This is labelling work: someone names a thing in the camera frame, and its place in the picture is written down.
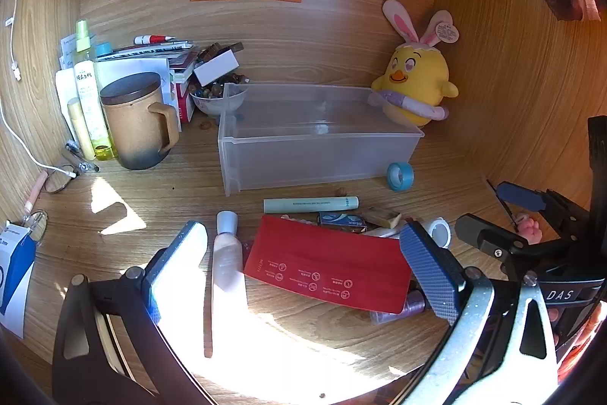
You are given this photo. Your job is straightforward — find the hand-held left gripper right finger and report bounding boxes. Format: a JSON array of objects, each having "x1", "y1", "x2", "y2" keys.
[{"x1": 399, "y1": 220, "x2": 560, "y2": 405}]

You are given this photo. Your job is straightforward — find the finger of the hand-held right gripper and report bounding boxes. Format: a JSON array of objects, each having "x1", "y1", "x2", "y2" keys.
[
  {"x1": 454, "y1": 213, "x2": 525, "y2": 277},
  {"x1": 497, "y1": 181, "x2": 593, "y2": 237}
]

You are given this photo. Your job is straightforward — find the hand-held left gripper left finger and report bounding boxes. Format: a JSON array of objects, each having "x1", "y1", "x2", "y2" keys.
[{"x1": 51, "y1": 220, "x2": 209, "y2": 405}]

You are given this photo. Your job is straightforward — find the black thin stick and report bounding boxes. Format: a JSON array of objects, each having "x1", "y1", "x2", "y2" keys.
[{"x1": 486, "y1": 180, "x2": 520, "y2": 225}]

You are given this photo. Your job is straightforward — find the pink paw toy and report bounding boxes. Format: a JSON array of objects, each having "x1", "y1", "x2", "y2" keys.
[{"x1": 517, "y1": 215, "x2": 544, "y2": 247}]

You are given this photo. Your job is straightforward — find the white small jar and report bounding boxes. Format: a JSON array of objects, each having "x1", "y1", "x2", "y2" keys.
[{"x1": 429, "y1": 217, "x2": 451, "y2": 249}]

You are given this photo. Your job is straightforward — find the purple small bottle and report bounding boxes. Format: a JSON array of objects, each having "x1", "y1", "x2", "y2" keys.
[{"x1": 370, "y1": 288, "x2": 428, "y2": 325}]

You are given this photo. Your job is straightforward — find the white pink cosmetic tube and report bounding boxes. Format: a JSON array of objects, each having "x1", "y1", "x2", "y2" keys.
[{"x1": 203, "y1": 210, "x2": 250, "y2": 359}]

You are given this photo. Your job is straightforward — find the olive soap bar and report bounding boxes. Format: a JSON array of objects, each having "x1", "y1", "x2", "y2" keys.
[{"x1": 363, "y1": 206, "x2": 401, "y2": 229}]

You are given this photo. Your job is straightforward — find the blue tape roll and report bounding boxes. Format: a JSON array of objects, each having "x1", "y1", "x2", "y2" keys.
[{"x1": 386, "y1": 161, "x2": 414, "y2": 192}]

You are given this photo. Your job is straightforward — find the dark small box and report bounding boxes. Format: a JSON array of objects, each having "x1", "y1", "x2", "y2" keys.
[{"x1": 318, "y1": 211, "x2": 368, "y2": 234}]

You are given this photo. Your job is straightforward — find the red gift pouch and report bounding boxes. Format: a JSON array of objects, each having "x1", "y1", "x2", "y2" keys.
[{"x1": 243, "y1": 215, "x2": 413, "y2": 315}]

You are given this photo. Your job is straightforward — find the mint green tube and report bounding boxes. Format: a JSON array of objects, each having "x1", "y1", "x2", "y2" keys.
[{"x1": 263, "y1": 195, "x2": 360, "y2": 214}]

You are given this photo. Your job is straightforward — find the clear plastic bin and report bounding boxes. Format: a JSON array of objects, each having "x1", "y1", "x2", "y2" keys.
[{"x1": 217, "y1": 82, "x2": 426, "y2": 197}]

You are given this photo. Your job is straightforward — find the black pens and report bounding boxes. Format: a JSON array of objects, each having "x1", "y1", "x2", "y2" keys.
[{"x1": 64, "y1": 142, "x2": 100, "y2": 173}]

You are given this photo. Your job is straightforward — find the brown mug with lid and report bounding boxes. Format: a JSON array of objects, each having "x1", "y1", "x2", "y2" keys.
[{"x1": 99, "y1": 72, "x2": 180, "y2": 171}]

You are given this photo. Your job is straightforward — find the eyeglasses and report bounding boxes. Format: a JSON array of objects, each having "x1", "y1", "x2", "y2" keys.
[{"x1": 21, "y1": 165, "x2": 79, "y2": 244}]

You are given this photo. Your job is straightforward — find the white bowl of beads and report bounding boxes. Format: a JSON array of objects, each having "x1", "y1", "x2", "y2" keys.
[{"x1": 189, "y1": 73, "x2": 248, "y2": 117}]

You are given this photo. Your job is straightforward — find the yellow chick plush toy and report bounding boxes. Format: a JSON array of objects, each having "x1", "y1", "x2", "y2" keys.
[{"x1": 370, "y1": 0, "x2": 461, "y2": 129}]

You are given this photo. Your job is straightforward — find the pink stick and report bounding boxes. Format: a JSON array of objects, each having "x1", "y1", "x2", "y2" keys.
[{"x1": 24, "y1": 170, "x2": 48, "y2": 213}]

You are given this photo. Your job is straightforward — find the cream tube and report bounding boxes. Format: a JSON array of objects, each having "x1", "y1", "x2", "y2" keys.
[{"x1": 66, "y1": 98, "x2": 96, "y2": 161}]

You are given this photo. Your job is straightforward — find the blue white box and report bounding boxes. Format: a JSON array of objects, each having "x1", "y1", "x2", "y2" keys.
[{"x1": 0, "y1": 220, "x2": 38, "y2": 339}]

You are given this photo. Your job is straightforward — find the yellow green spray bottle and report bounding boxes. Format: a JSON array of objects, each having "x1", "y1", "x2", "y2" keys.
[{"x1": 73, "y1": 20, "x2": 118, "y2": 161}]

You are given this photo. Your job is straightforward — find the stack of booklets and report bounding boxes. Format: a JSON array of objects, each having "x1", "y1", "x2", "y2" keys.
[{"x1": 95, "y1": 39, "x2": 200, "y2": 123}]

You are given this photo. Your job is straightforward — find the red white marker pen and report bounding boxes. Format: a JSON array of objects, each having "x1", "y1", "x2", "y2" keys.
[{"x1": 134, "y1": 33, "x2": 175, "y2": 46}]

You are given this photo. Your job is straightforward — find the white sachet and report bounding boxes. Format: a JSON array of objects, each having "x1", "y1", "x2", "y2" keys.
[{"x1": 59, "y1": 36, "x2": 98, "y2": 71}]

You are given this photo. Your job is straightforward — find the brown bead bracelet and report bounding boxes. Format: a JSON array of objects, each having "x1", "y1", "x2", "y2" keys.
[{"x1": 197, "y1": 42, "x2": 245, "y2": 61}]

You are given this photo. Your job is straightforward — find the white cable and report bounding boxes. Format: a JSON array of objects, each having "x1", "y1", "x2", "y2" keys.
[{"x1": 0, "y1": 0, "x2": 79, "y2": 178}]

